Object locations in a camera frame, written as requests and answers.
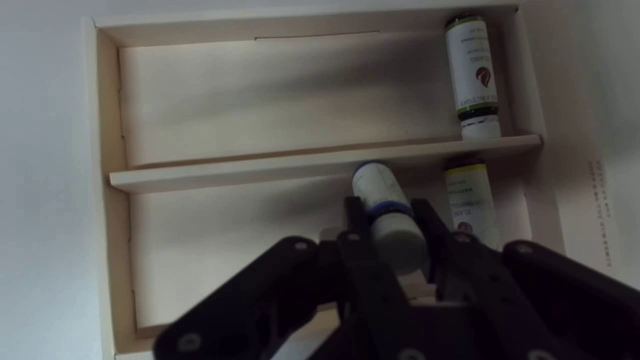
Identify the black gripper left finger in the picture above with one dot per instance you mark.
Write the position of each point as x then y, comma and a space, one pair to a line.
300, 300

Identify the white bottle with blue band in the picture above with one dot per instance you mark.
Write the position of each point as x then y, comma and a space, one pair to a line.
390, 212

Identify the white bottle with green band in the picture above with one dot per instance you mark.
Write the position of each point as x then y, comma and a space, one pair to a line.
472, 72
471, 201

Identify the wooden two-compartment box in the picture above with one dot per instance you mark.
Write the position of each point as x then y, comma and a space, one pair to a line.
266, 100

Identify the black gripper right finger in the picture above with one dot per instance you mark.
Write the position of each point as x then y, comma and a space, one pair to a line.
532, 300

